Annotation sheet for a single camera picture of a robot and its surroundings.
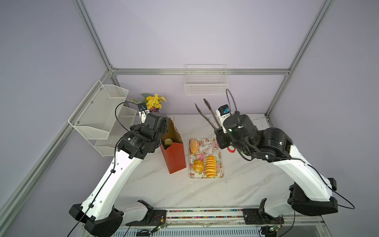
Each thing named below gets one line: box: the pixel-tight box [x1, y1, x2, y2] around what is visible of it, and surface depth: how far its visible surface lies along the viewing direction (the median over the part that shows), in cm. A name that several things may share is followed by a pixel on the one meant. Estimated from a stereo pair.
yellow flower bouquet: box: [129, 92, 167, 113], surface depth 93 cm
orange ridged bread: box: [163, 138, 174, 150], surface depth 94 cm
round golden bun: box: [192, 159, 205, 174], surface depth 90 cm
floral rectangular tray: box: [188, 137, 225, 179], surface depth 92 cm
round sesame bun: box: [189, 138, 199, 155], surface depth 98 cm
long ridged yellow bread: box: [205, 155, 217, 178], surface depth 90 cm
